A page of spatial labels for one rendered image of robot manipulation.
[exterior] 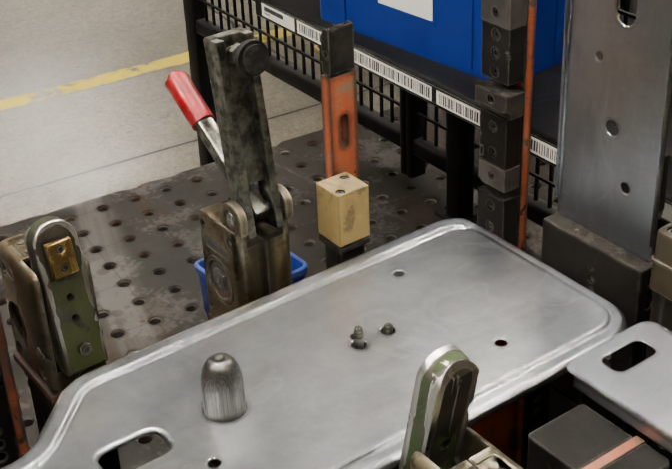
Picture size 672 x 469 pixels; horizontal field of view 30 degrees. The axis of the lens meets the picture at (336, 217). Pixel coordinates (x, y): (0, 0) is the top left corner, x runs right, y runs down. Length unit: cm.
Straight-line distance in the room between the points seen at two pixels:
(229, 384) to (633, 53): 42
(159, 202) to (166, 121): 185
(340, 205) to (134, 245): 70
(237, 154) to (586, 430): 35
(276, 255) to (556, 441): 30
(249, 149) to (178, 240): 70
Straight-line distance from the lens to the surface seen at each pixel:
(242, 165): 104
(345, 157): 112
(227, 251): 108
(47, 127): 373
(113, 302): 163
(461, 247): 113
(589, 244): 114
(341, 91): 109
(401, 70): 140
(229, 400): 93
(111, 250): 174
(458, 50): 138
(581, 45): 109
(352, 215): 110
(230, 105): 102
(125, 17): 446
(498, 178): 127
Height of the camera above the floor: 160
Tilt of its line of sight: 31 degrees down
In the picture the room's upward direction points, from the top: 3 degrees counter-clockwise
